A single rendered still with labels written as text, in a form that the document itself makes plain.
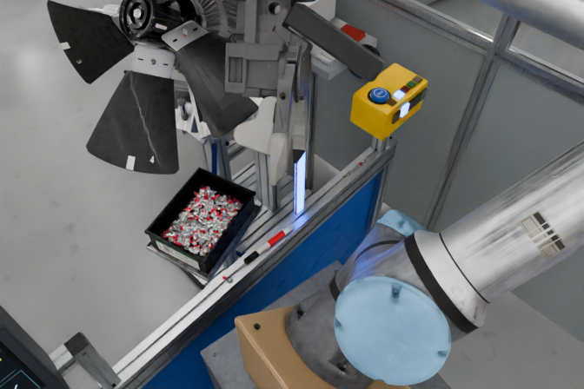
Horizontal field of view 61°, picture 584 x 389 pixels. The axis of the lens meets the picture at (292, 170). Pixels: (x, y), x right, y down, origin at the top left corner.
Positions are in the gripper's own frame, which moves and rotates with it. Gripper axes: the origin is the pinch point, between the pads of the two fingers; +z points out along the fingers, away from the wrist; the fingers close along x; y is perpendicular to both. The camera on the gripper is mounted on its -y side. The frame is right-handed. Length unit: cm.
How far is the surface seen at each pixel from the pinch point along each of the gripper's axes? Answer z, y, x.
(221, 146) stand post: 17, 41, -94
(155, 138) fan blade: 8, 43, -52
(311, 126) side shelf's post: 14, 20, -138
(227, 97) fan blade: -3.7, 22.1, -41.5
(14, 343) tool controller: 24.0, 32.4, 7.1
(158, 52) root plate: -12, 43, -54
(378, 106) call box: -3, -8, -58
